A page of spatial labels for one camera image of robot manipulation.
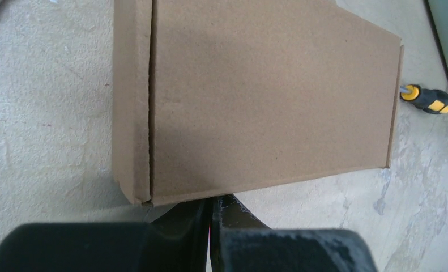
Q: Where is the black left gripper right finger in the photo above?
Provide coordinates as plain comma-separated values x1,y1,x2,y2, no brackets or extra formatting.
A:
210,194,377,271

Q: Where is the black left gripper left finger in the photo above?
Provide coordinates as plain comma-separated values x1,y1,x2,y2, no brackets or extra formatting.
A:
0,199,211,271

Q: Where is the brown cardboard box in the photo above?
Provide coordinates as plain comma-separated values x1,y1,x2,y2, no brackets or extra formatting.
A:
112,1,403,206

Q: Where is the yellow black screwdriver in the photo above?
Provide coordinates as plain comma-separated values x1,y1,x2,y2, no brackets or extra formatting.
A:
400,84,448,114

